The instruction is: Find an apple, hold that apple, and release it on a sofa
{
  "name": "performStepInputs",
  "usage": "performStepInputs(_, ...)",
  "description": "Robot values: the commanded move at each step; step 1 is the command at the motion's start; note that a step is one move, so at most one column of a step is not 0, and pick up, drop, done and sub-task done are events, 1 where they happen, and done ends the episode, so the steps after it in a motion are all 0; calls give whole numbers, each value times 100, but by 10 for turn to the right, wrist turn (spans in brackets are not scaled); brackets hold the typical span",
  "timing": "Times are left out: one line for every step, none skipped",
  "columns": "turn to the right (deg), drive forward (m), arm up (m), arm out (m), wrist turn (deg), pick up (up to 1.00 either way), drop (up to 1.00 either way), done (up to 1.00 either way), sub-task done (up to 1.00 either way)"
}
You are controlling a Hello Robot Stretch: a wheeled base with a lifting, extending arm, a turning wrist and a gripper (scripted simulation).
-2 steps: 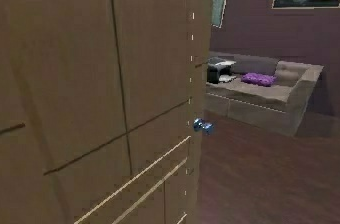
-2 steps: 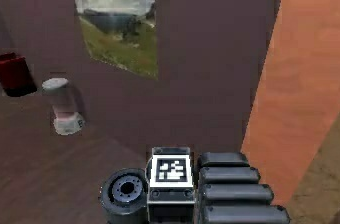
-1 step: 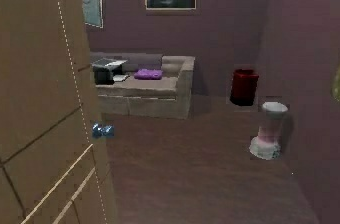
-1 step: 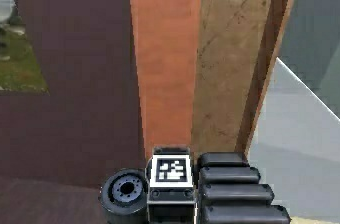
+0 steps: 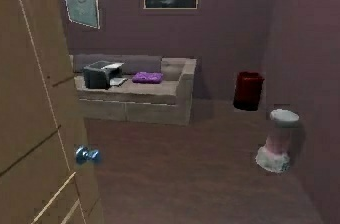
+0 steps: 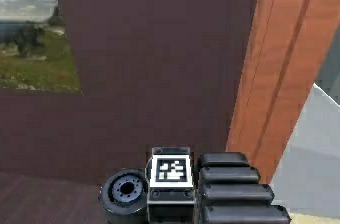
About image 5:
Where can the grey beige sofa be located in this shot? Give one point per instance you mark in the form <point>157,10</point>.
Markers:
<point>151,100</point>

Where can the purple cushion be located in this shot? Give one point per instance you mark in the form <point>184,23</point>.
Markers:
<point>147,77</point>

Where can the dark grey box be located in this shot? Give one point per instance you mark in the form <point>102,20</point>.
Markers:
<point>99,76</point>

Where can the dark red bin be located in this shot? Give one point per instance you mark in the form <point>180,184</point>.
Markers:
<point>248,90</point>

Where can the silver blue door knob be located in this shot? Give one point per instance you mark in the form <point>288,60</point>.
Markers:
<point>86,155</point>

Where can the dark framed picture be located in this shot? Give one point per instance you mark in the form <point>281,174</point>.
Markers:
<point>170,3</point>

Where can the pale green framed picture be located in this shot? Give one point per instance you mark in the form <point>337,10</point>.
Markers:
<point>84,12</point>

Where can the brown wooden room door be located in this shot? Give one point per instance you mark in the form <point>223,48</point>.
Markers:
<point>21,126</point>

